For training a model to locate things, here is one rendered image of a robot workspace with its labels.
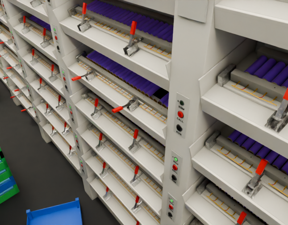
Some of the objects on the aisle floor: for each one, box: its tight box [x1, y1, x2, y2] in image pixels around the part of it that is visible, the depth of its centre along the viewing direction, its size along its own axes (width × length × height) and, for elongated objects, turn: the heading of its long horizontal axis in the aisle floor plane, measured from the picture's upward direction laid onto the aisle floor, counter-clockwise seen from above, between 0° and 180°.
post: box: [45, 0, 98, 200], centre depth 123 cm, size 20×9×176 cm, turn 130°
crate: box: [26, 197, 83, 225], centre depth 150 cm, size 30×20×8 cm
